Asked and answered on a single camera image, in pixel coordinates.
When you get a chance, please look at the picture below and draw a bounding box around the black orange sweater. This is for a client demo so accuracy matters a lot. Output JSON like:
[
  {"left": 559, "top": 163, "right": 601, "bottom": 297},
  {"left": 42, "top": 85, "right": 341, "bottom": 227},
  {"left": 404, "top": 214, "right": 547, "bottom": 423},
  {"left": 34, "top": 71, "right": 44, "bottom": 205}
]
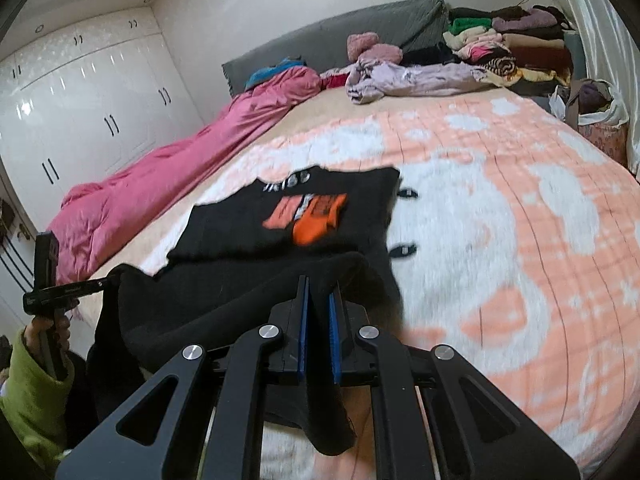
[{"left": 70, "top": 166, "right": 400, "bottom": 456}]

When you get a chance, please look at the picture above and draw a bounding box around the green sleeve forearm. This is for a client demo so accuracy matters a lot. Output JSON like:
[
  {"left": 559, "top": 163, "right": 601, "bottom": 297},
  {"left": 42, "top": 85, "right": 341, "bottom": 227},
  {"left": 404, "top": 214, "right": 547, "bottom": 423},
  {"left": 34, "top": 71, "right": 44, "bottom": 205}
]
[{"left": 1, "top": 330, "right": 75, "bottom": 477}]

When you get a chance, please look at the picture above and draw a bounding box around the bag with clothes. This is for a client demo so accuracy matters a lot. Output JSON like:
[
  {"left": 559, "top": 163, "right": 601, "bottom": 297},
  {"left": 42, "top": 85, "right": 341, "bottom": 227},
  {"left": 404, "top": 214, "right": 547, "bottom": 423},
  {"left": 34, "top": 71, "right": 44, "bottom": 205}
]
[{"left": 549, "top": 78, "right": 630, "bottom": 166}]

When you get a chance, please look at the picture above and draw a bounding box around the pile of folded clothes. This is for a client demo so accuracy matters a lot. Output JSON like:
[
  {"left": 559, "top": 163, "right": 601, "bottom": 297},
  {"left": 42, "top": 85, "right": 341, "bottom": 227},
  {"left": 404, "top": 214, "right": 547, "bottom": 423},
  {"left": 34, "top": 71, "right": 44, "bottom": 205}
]
[{"left": 401, "top": 3, "right": 582, "bottom": 97}]

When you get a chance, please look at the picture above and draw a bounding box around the left hand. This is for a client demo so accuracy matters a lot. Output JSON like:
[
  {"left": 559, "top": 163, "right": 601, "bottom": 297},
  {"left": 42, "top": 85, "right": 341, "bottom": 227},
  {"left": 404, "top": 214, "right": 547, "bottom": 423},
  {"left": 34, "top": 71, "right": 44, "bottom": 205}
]
[{"left": 23, "top": 314, "right": 70, "bottom": 370}]

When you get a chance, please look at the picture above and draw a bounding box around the pink velvet blanket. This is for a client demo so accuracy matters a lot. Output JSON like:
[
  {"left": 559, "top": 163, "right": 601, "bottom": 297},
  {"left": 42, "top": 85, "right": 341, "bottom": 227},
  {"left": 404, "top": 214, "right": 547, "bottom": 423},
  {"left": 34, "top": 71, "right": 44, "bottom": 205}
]
[{"left": 48, "top": 66, "right": 322, "bottom": 285}]

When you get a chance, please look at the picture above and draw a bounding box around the white wardrobe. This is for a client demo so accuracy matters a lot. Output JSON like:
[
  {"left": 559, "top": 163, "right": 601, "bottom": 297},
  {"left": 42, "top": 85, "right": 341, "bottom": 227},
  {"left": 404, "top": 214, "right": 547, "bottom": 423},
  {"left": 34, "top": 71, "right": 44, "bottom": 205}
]
[{"left": 1, "top": 6, "right": 203, "bottom": 230}]

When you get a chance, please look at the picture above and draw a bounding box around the peach white plaid blanket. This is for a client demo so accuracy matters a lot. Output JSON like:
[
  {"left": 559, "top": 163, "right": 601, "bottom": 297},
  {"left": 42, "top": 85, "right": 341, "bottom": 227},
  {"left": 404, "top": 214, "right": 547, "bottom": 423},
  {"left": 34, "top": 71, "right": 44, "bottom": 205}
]
[{"left": 139, "top": 86, "right": 640, "bottom": 480}]

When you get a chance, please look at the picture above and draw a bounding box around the beige bed sheet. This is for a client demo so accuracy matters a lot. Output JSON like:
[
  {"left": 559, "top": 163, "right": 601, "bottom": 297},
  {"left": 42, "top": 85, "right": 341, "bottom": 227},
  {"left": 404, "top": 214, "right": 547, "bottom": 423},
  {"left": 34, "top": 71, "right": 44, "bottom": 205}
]
[{"left": 74, "top": 84, "right": 507, "bottom": 331}]

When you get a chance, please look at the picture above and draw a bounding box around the red garment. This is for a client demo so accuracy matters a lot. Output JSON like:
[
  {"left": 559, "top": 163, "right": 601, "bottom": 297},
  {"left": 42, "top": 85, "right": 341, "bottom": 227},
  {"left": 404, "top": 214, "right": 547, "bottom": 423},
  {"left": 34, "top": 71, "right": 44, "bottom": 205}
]
[{"left": 321, "top": 74, "right": 348, "bottom": 90}]

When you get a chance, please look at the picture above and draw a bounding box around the blue teal cloth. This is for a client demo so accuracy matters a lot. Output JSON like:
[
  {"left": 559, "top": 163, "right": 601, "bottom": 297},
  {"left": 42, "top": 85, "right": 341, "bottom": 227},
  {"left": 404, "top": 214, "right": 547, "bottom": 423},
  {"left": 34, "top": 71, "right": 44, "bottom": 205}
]
[{"left": 244, "top": 58, "right": 306, "bottom": 91}]

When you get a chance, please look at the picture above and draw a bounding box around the lilac crumpled garment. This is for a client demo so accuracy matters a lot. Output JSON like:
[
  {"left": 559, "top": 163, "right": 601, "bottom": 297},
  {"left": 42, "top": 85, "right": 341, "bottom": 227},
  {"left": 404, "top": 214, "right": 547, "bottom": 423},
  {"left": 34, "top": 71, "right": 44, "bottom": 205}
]
[{"left": 345, "top": 60, "right": 492, "bottom": 105}]

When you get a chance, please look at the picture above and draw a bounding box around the pink fluffy hat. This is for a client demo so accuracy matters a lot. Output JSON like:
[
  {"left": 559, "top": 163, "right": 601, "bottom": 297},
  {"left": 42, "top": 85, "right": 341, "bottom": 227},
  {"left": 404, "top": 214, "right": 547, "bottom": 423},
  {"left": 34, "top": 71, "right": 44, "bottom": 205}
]
[{"left": 346, "top": 32, "right": 402, "bottom": 64}]

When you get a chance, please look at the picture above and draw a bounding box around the grey headboard cover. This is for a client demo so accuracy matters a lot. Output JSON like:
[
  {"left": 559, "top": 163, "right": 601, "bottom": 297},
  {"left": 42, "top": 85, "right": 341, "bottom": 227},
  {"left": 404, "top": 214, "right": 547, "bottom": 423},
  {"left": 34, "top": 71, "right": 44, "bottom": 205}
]
[{"left": 221, "top": 0, "right": 449, "bottom": 96}]

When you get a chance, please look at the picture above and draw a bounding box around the white satin curtain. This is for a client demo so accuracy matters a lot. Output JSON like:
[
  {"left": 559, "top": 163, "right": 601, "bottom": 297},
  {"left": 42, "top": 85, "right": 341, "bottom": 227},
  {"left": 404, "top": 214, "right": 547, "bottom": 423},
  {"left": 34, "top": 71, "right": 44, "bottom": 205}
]
[{"left": 554, "top": 0, "right": 639, "bottom": 176}]

